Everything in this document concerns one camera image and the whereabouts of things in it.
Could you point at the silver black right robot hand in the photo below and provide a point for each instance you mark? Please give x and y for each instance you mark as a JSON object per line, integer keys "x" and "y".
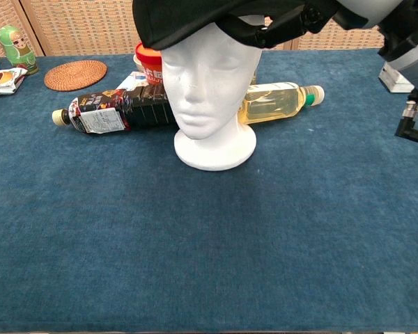
{"x": 355, "y": 12}

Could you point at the black baseball cap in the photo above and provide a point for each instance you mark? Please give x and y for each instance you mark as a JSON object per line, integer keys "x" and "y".
{"x": 174, "y": 21}

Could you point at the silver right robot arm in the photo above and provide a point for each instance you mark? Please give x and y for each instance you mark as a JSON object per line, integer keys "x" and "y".
{"x": 414, "y": 41}

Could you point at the white foam mannequin head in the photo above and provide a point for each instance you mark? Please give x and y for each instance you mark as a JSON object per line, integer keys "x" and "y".
{"x": 209, "y": 97}

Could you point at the yellow tea bottle green cap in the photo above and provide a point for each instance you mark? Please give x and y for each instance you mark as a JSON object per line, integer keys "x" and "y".
{"x": 275, "y": 102}

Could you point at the red instant noodle cup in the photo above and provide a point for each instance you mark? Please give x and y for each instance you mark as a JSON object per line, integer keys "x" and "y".
{"x": 151, "y": 66}

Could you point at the beige bowl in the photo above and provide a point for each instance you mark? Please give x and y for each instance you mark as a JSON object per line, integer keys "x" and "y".
{"x": 137, "y": 64}

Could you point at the white red drink pouch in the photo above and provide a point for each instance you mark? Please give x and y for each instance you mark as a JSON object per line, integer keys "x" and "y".
{"x": 132, "y": 81}

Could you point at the dark tea bottle beige cap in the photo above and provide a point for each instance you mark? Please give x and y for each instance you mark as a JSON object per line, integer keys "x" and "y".
{"x": 136, "y": 109}

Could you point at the woven bamboo folding screen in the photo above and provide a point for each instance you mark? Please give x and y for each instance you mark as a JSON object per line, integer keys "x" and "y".
{"x": 90, "y": 24}

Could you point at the blue felt table cover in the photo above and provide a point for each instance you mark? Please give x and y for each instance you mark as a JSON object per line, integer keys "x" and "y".
{"x": 195, "y": 226}

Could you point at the round woven rattan coaster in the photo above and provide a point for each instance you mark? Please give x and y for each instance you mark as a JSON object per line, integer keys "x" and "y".
{"x": 75, "y": 75}

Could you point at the green matryoshka doll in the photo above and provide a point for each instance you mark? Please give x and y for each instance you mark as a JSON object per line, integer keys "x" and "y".
{"x": 17, "y": 48}

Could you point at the white snack packet red picture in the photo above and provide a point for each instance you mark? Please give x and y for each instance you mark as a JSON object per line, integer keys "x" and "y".
{"x": 1, "y": 80}

